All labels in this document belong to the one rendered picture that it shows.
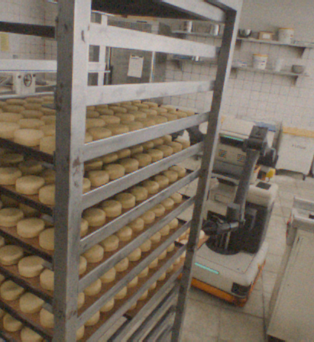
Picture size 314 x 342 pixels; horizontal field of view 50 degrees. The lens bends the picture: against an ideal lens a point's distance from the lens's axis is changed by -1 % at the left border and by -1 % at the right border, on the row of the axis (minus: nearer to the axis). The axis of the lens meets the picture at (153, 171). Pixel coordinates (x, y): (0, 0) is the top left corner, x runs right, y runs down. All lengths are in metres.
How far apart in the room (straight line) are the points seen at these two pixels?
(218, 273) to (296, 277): 0.59
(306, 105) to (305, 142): 0.81
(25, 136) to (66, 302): 0.29
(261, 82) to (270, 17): 0.99
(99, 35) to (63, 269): 0.37
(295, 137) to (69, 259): 5.13
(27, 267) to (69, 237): 0.20
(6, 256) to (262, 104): 5.59
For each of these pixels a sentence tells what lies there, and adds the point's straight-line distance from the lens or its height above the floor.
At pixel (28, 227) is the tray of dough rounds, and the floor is 1.33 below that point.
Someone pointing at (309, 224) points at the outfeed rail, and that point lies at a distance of 2.02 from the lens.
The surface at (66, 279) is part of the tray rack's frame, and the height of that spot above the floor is 1.30.
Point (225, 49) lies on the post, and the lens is 1.00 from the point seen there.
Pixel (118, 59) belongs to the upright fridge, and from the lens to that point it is 5.46.
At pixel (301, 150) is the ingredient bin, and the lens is 5.60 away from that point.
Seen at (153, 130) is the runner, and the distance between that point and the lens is 0.73.
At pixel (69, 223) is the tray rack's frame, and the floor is 1.41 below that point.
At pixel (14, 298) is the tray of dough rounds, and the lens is 0.82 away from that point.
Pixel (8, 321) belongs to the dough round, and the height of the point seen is 1.06.
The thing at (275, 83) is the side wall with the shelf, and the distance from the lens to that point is 6.06.
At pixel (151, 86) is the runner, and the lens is 0.69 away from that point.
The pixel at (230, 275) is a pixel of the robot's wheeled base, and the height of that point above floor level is 0.26.
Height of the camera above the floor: 1.67
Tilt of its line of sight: 20 degrees down
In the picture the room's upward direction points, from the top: 7 degrees clockwise
